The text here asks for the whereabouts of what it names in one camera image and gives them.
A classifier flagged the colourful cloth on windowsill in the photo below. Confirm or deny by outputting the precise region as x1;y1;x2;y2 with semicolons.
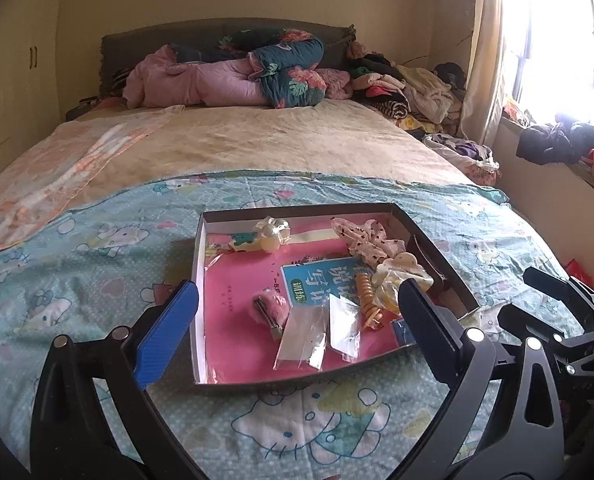
502;95;535;128

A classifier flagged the dark floral quilt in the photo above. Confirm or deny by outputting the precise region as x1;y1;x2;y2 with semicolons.
222;28;328;109

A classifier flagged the beige bedspread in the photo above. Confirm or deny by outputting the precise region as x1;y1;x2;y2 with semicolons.
72;97;472;186

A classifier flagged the pink quilt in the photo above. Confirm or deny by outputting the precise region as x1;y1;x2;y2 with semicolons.
122;45;278;109

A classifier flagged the shallow cardboard box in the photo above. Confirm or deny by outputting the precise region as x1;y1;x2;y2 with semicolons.
189;202;480;386

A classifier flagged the pearl bow hair clip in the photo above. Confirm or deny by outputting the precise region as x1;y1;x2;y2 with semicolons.
254;216;292;252

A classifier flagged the clear bag with white card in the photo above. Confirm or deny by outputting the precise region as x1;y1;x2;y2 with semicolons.
274;302;330;372

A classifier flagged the pink fuzzy garment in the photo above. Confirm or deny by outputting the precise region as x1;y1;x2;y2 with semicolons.
322;67;353;101

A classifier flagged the cream curtain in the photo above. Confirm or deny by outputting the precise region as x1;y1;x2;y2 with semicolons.
459;0;522;148

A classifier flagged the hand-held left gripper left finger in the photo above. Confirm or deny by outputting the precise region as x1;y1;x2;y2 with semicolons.
30;280;200;480

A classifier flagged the clear plastic bag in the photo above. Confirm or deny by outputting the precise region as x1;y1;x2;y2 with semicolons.
328;294;363;363

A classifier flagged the red bag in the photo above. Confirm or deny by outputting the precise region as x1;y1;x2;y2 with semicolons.
564;258;594;286

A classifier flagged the cream wardrobe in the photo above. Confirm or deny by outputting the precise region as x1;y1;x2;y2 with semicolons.
0;0;70;196

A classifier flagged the pile of clothes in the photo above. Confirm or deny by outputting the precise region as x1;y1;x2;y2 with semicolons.
347;42;470;136

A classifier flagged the cream hair claw clip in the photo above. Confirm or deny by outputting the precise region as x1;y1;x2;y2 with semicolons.
372;252;435;291

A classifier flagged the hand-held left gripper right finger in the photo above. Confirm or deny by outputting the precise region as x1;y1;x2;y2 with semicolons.
397;277;566;480

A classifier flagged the window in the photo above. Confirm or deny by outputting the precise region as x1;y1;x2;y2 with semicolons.
502;0;594;126

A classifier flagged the grey headboard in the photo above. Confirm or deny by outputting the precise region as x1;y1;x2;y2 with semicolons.
100;18;358;98

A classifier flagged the floral laundry bag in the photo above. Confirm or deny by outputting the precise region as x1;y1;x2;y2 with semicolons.
422;132;502;188

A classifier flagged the cartoon cat printed blanket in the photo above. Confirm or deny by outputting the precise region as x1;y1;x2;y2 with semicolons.
0;170;585;480

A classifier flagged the small blue box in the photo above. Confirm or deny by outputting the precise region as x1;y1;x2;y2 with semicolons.
391;317;418;348

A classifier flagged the pink polka dot scrunchie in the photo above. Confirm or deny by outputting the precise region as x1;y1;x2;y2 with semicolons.
331;216;408;267

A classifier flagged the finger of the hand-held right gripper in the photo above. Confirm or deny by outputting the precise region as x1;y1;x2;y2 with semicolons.
497;303;566;357
523;266;594;319

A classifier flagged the yellow spiral hair tie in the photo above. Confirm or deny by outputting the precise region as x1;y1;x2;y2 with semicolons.
354;272;379;306
362;300;389;332

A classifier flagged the pink floral sheet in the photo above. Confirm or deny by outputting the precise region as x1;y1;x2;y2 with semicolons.
0;105;185;253

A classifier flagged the dark jacket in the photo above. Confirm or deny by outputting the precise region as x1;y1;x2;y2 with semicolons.
516;120;594;167

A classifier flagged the pink book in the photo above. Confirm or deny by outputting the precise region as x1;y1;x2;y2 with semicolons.
199;232;418;378

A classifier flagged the pink fuzzy hair clip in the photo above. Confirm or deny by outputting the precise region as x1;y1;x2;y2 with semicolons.
251;289;292;342

